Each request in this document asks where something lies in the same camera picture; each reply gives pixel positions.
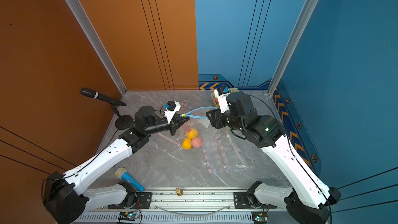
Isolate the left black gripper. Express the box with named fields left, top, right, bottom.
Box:
left=144, top=113, right=190, bottom=138

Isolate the yellow peach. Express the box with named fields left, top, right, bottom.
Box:
left=186, top=128, right=198, bottom=139
left=181, top=138, right=192, bottom=149

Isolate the clear blue-zipper zip bag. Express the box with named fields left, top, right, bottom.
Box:
left=158, top=106, right=216, bottom=150

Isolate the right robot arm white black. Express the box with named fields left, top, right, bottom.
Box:
left=206, top=87, right=341, bottom=224

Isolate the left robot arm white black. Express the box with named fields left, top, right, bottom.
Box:
left=41, top=106, right=190, bottom=224

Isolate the pink-dotted zip bag near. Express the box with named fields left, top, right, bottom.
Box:
left=201, top=129, right=249, bottom=177

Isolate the green plastic fruit basket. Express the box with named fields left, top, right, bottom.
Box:
left=211, top=88, right=239, bottom=107

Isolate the black microphone on stand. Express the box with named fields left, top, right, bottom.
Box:
left=80, top=88, right=133, bottom=130

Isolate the blue handheld microphone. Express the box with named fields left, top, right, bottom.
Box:
left=115, top=168, right=145, bottom=192

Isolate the right green circuit board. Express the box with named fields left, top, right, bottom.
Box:
left=251, top=212, right=268, bottom=224

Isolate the green circuit board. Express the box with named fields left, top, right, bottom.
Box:
left=117, top=212, right=141, bottom=224
left=251, top=212, right=268, bottom=224

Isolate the left green circuit board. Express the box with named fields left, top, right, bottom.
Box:
left=117, top=212, right=141, bottom=224

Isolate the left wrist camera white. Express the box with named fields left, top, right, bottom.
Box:
left=163, top=101, right=181, bottom=123

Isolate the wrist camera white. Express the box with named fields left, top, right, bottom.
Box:
left=163, top=101, right=181, bottom=123
left=214, top=85, right=230, bottom=113

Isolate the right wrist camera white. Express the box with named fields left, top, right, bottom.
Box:
left=214, top=85, right=230, bottom=113

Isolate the brass knob on rail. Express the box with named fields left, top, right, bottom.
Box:
left=176, top=188, right=183, bottom=197

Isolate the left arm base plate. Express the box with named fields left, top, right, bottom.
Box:
left=107, top=192, right=152, bottom=210

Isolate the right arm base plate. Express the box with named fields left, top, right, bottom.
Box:
left=233, top=192, right=277, bottom=209

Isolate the aluminium front rail frame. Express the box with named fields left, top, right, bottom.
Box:
left=71, top=188, right=297, bottom=224

